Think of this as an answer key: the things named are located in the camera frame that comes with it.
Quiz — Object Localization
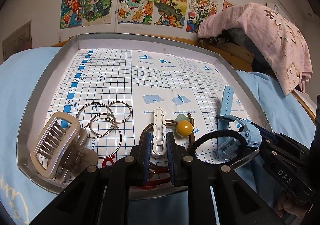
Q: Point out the brown cord yellow bead bracelet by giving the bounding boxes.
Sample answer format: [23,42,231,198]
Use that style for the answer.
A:
[139,112,198,152]

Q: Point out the mermaid drawing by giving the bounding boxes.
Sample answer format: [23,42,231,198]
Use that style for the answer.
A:
[60,0,84,29]

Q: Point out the white air conditioner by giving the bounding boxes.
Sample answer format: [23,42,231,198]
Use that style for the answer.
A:
[266,2,284,13]

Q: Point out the landscape tree drawing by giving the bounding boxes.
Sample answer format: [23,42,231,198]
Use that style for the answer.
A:
[154,0,188,28]

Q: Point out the brown wall cabinet door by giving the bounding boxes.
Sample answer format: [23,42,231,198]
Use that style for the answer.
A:
[2,21,32,61]

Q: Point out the small orange face drawing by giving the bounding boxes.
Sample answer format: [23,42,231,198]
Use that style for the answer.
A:
[222,0,234,10]

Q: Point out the black hair tie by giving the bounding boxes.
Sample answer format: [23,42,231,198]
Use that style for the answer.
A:
[188,130,250,165]

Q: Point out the red white poster drawing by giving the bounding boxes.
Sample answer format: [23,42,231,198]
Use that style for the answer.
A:
[186,0,218,34]

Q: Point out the beige hair claw clip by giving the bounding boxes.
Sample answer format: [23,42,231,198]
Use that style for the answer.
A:
[30,112,98,183]

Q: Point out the grey shallow tray box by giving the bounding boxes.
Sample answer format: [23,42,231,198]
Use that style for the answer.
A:
[17,34,270,193]

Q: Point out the white wavy hair clip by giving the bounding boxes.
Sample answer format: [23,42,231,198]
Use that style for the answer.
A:
[151,107,167,159]

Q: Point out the blond boy drawing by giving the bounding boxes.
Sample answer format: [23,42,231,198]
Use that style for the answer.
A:
[82,0,112,26]

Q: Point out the right hand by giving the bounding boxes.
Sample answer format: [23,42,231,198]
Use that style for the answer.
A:
[273,190,308,224]

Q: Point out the silver ring hoops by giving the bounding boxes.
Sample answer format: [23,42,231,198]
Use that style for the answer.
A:
[76,101,132,159]

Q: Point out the pink floral cloth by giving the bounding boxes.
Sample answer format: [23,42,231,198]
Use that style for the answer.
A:
[198,3,312,95]

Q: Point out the light blue cartoon bedsheet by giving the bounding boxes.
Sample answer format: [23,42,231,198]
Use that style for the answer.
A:
[1,47,316,224]

